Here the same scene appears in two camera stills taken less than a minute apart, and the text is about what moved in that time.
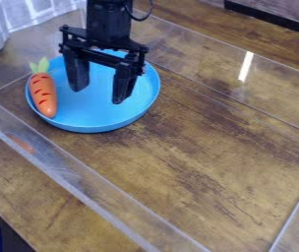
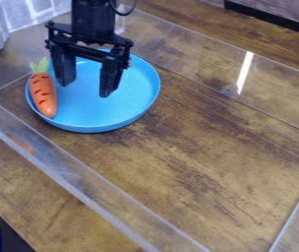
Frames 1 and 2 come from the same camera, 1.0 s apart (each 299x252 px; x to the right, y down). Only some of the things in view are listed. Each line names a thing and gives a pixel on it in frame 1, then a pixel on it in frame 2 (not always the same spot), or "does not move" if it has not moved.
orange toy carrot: [42, 89] does not move
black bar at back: [268, 18] does not move
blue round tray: [88, 110] does not move
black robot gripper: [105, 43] to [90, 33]
